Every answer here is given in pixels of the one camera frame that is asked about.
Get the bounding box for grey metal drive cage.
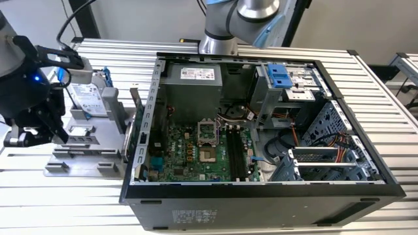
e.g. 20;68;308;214
249;62;332;129

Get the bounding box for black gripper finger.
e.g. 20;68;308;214
32;93;69;145
2;119;53;148

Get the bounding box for thick black cable loop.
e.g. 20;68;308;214
263;134;293;164

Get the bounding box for neighbouring metal slat table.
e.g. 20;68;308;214
384;52;418;118

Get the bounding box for CPU socket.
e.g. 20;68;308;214
197;145;217;164

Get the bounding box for grey power supply unit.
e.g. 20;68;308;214
158;62;222;123

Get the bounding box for silver CPU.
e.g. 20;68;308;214
66;127;89;137

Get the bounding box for green motherboard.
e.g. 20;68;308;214
148;117;261;182

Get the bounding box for orange yellow red wire bundle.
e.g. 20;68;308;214
333;132;353;164

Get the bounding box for blue plastic drive latch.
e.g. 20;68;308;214
265;63;291;90

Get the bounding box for black camera bracket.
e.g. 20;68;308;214
11;35;86;71

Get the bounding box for orange red drive wires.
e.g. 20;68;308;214
272;111;299;147

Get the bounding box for grey metal disk bay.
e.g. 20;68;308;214
269;146;383;182

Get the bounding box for metal socket cover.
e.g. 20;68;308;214
197;118;218;146

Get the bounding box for black grey PC case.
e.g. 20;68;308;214
118;51;405;232

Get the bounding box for yellow brown power wire bundle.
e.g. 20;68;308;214
216;104;255;123

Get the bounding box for hard disk in blue carrier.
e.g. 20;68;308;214
57;67;113;120

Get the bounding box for grey parts rack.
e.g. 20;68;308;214
42;88;136;179

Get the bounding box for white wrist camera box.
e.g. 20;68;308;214
69;63;92;84

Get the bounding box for black frame post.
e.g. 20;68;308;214
68;0;100;40
285;0;311;47

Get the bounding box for green graphics card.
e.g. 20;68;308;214
120;87;146;164

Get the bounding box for black camera cable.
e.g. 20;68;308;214
56;0;97;51

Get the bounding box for blue SATA cable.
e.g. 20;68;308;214
248;154;281;165

